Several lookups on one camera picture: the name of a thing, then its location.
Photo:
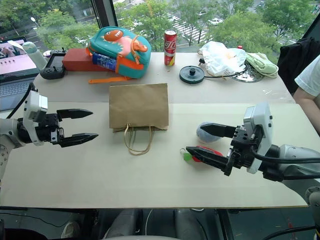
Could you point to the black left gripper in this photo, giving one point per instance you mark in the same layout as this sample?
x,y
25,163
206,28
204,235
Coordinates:
x,y
53,130

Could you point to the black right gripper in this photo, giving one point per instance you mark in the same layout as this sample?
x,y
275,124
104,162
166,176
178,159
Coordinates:
x,y
243,150

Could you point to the brown paper bag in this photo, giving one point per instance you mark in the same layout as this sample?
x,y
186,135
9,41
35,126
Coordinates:
x,y
138,107

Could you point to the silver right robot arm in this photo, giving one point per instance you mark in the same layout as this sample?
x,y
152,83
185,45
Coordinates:
x,y
292,150

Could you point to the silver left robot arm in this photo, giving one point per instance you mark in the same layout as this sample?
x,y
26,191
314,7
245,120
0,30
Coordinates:
x,y
7,130

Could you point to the white plastic bag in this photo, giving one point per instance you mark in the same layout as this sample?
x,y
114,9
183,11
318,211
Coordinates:
x,y
220,57

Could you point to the black handheld controller with screen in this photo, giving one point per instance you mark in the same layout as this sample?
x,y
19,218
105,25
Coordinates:
x,y
53,67

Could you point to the red rectangular box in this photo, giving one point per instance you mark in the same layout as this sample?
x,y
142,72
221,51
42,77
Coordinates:
x,y
77,60

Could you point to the blue snack packet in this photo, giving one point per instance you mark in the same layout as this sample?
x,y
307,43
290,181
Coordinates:
x,y
103,61

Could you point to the black round kettle base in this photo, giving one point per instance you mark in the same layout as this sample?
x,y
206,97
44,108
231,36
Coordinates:
x,y
191,75

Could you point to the silver round metal plate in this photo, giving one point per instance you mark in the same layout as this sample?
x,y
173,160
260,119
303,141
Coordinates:
x,y
250,75

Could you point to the grey laptop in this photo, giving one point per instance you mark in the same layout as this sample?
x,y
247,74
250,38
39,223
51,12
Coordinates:
x,y
15,75

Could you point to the dark grey rounded shape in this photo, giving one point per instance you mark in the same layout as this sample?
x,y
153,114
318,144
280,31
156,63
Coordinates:
x,y
187,222
125,222

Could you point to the white and green water bottle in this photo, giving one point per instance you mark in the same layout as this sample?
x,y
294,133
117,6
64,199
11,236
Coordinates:
x,y
33,53

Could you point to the teal dinosaur backpack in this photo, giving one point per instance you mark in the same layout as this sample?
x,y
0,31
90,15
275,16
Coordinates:
x,y
122,47

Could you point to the light green cloth pouch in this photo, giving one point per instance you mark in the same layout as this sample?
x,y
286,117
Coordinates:
x,y
262,63

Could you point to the white shoe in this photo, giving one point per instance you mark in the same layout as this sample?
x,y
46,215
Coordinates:
x,y
70,230

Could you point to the red cola can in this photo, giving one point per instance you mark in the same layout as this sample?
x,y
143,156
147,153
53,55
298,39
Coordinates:
x,y
170,47

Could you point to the black jacket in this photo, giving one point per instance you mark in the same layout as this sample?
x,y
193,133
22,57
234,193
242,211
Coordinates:
x,y
292,60

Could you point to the white t-shirt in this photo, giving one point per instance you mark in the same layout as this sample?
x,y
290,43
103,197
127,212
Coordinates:
x,y
311,77

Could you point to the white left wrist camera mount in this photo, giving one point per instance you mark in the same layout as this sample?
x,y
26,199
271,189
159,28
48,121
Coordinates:
x,y
35,105

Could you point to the black window frame pillar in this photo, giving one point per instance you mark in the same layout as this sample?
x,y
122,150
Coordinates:
x,y
103,12

